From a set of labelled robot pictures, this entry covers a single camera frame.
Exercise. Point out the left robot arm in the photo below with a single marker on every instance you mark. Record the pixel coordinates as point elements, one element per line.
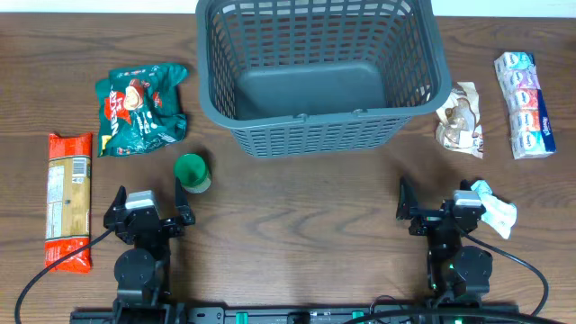
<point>142,272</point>

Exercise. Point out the red and gold pasta packet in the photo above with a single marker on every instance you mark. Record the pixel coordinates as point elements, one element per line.
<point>68,204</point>

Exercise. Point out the white brown snack bag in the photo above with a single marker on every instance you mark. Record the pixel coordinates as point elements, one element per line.
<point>459,128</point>

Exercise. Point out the light blue wipes packet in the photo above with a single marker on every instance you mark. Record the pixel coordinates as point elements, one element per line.
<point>501,216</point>

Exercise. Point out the green coffee mix bag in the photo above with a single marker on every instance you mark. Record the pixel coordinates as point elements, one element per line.
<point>140,109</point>

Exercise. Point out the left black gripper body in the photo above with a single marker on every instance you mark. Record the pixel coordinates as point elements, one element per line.
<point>147,226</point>

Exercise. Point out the grey plastic basket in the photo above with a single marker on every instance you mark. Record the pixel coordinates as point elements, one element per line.
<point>295,77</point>

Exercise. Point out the green lidded jar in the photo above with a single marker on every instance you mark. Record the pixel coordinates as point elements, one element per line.
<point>193,173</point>

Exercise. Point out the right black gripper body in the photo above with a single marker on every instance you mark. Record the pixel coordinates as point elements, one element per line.
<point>440,223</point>

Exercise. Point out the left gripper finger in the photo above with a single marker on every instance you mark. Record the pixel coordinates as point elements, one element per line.
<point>118,203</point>
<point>181,202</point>

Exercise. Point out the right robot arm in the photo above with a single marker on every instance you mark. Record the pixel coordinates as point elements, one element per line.
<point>456,273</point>

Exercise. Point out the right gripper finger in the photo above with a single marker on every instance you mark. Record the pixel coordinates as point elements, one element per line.
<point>407,198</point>
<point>465,185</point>

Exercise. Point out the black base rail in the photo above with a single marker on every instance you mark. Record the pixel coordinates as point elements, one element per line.
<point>219,315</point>

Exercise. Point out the tissue multipack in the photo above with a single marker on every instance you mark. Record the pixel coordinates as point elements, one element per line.
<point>531,133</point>

